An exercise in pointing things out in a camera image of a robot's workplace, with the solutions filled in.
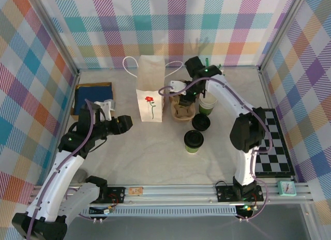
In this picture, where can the white flower paper bag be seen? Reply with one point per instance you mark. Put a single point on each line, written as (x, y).
(150, 108)

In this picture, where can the green paper coffee cup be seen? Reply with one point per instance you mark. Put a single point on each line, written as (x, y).
(194, 149)

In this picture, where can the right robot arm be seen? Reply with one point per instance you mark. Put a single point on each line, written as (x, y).
(248, 131)

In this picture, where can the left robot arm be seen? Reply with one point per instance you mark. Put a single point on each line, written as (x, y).
(67, 170)

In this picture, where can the black cup lid stack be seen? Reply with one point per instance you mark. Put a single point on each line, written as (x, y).
(201, 122)

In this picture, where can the cardboard napkin tray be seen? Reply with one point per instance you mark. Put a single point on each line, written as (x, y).
(75, 116)

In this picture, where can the orange paper tag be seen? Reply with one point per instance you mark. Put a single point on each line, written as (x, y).
(135, 191)

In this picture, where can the black grey checkerboard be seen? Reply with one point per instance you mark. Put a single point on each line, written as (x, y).
(276, 162)

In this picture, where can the small teal clock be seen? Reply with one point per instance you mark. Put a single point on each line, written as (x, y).
(286, 188)

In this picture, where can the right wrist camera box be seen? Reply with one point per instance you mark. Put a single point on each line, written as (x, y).
(177, 86)

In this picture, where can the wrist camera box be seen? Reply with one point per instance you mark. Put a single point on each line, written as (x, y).
(106, 108)
(177, 86)

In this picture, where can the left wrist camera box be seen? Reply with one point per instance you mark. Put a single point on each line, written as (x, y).
(106, 108)

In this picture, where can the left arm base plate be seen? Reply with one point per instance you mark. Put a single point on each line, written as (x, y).
(117, 194)

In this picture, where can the aluminium frame rail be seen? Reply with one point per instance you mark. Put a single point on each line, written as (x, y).
(175, 194)

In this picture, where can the aluminium frame post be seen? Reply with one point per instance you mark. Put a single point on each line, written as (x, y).
(284, 30)
(55, 30)

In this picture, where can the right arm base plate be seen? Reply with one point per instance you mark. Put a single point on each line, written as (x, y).
(223, 193)

